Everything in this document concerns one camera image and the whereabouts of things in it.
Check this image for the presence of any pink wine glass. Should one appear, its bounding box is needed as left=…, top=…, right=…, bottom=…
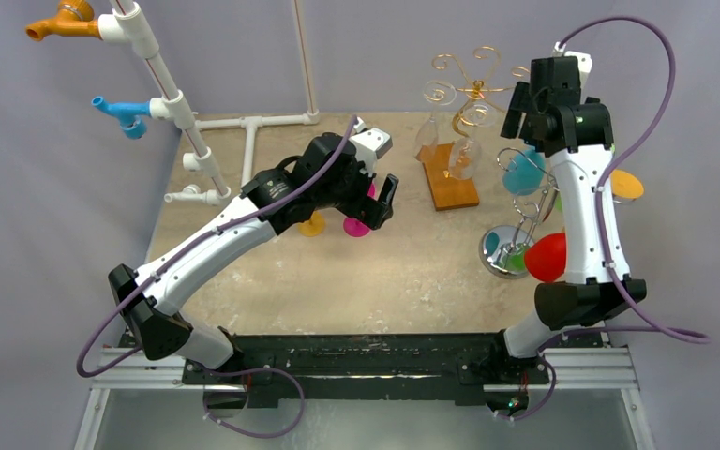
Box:
left=342, top=217, right=371, bottom=238

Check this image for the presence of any yellow wine glass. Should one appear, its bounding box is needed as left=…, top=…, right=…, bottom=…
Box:
left=297, top=211, right=326, bottom=237

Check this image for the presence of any blue wine glass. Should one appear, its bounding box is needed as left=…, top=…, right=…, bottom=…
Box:
left=502, top=147, right=546, bottom=196

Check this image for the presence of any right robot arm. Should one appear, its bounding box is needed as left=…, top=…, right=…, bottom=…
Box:
left=488, top=52, right=647, bottom=382

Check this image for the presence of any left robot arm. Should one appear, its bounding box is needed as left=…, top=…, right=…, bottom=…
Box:
left=108, top=127, right=398, bottom=383

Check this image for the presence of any wooden rack base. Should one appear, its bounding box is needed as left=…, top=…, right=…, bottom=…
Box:
left=423, top=143, right=480, bottom=212

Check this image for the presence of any clear wine glass right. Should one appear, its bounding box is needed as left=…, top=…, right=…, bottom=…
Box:
left=447, top=100, right=500, bottom=180

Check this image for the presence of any clear wine glass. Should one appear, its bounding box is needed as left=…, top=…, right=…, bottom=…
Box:
left=414, top=80, right=457, bottom=164
left=447, top=100, right=500, bottom=180

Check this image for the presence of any clear wine glass left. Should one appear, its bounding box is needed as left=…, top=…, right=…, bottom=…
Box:
left=414, top=80, right=457, bottom=164

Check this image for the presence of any green wine glass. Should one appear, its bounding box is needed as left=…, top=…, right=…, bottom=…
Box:
left=553, top=192, right=563, bottom=212

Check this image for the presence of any orange wine glass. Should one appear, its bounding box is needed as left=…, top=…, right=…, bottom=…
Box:
left=609, top=169, right=645, bottom=202

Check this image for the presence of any red wine glass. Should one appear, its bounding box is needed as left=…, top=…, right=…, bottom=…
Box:
left=524, top=232, right=567, bottom=283

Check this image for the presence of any blue faucet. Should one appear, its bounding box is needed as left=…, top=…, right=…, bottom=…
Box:
left=91, top=96, right=151, bottom=140

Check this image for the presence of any orange faucet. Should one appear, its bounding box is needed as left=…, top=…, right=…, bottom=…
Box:
left=24, top=0, right=101, bottom=41

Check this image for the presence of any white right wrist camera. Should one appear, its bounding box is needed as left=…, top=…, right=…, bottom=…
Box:
left=552, top=41, right=594, bottom=85

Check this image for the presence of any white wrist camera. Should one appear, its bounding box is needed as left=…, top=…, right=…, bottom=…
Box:
left=552, top=41, right=594, bottom=85
left=349, top=127, right=393, bottom=178

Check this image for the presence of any gold wire glass rack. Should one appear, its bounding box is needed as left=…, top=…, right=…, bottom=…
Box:
left=422, top=46, right=516, bottom=137

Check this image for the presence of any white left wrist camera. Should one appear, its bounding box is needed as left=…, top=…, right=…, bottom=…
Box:
left=349, top=127, right=393, bottom=178

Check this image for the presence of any chrome wire glass rack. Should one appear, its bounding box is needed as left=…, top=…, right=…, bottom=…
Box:
left=478, top=147, right=559, bottom=279

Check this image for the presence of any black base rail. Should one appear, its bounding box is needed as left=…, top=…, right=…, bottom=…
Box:
left=182, top=332, right=550, bottom=412

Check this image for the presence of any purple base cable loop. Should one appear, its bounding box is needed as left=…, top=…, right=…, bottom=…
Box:
left=202, top=367, right=308, bottom=441

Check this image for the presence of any white PVC pipe frame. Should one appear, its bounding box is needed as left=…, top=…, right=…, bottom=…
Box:
left=97, top=1, right=320, bottom=206

